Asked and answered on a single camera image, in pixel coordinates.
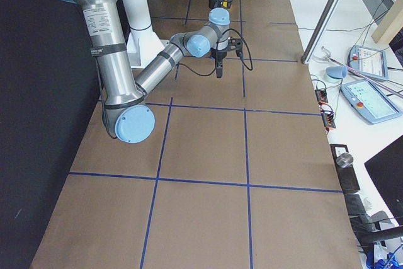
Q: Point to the light blue cup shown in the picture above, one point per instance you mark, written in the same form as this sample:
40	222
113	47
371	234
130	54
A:
336	72

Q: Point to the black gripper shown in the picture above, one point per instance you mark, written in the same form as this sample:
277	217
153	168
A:
215	4
219	55

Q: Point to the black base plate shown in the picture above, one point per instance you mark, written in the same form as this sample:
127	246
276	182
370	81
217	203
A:
347	178

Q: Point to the far teach pendant tablet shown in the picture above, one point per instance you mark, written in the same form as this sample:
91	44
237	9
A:
368	61

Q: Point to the aluminium frame post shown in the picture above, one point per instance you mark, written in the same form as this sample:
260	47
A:
319	30

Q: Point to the near teach pendant tablet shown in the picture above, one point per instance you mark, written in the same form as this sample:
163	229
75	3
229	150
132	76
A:
370	102

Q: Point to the teach pendant tablet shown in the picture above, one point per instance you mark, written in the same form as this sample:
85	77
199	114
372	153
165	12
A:
370	102
368	61

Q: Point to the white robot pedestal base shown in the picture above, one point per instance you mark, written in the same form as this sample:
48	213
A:
143	43

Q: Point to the metal cylinder weight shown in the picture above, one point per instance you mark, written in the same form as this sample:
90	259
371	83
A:
344	160

